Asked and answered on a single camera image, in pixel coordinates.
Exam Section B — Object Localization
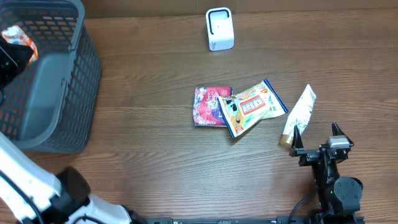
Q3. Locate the white barcode scanner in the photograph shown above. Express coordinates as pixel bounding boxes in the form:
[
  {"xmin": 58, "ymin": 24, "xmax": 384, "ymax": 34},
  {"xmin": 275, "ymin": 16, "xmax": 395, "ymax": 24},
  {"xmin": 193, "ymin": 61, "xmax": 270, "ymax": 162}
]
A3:
[{"xmin": 205, "ymin": 7, "xmax": 234, "ymax": 52}]

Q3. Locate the yellow orange snack bag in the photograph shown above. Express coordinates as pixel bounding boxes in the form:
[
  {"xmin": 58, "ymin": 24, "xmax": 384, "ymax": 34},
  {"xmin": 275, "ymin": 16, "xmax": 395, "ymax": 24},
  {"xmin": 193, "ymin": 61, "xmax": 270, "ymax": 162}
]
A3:
[{"xmin": 218, "ymin": 80, "xmax": 289, "ymax": 139}]

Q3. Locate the white cosmetic tube gold cap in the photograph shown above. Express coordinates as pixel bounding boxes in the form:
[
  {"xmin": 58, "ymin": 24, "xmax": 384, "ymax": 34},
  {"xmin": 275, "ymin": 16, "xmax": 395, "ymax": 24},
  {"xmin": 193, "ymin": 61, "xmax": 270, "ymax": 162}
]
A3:
[{"xmin": 279, "ymin": 84, "xmax": 317, "ymax": 148}]

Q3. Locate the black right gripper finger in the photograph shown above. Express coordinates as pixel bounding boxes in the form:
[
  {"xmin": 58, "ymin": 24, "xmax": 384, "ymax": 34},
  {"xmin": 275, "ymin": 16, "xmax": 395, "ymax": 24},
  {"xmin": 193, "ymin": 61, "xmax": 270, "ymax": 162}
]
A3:
[
  {"xmin": 289, "ymin": 125, "xmax": 304, "ymax": 157},
  {"xmin": 331, "ymin": 122, "xmax": 354, "ymax": 146}
]

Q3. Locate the red purple snack packet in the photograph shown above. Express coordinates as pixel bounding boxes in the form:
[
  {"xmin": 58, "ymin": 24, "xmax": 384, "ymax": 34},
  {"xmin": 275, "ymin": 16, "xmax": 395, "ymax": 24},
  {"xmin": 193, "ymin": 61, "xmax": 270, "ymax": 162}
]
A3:
[{"xmin": 193, "ymin": 86, "xmax": 233, "ymax": 127}]

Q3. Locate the grey plastic mesh basket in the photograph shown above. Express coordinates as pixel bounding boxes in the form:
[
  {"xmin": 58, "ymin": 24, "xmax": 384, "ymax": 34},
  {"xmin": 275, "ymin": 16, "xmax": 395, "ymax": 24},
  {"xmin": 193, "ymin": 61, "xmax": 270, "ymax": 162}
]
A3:
[{"xmin": 1, "ymin": 0, "xmax": 102, "ymax": 154}]

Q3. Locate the orange Kleenex tissue pack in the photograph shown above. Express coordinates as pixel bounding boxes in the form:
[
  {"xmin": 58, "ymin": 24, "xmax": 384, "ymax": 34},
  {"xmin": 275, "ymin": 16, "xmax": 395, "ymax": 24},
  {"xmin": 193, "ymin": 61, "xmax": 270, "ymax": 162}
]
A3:
[{"xmin": 1, "ymin": 25, "xmax": 39, "ymax": 63}]

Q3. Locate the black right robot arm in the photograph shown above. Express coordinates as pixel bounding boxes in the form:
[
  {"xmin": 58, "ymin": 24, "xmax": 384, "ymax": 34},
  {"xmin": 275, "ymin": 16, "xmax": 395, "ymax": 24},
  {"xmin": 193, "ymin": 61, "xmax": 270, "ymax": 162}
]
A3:
[{"xmin": 286, "ymin": 122, "xmax": 365, "ymax": 224}]

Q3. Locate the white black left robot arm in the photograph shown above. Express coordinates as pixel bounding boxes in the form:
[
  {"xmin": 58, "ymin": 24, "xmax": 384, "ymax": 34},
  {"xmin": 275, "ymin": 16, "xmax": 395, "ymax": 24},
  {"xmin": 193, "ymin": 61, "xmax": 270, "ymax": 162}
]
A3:
[{"xmin": 1, "ymin": 37, "xmax": 140, "ymax": 223}]

